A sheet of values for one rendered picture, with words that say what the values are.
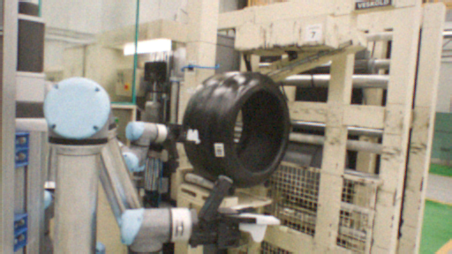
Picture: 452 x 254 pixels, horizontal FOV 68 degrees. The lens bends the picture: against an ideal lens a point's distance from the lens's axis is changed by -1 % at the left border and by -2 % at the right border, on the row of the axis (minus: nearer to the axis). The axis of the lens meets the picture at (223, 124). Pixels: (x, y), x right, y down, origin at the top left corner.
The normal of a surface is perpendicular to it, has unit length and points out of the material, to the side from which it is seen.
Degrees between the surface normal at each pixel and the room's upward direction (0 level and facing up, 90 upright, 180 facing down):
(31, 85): 90
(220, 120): 82
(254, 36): 90
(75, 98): 82
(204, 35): 90
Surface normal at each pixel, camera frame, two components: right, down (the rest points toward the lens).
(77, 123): 0.29, -0.04
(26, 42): 0.67, 0.10
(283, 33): -0.70, 0.00
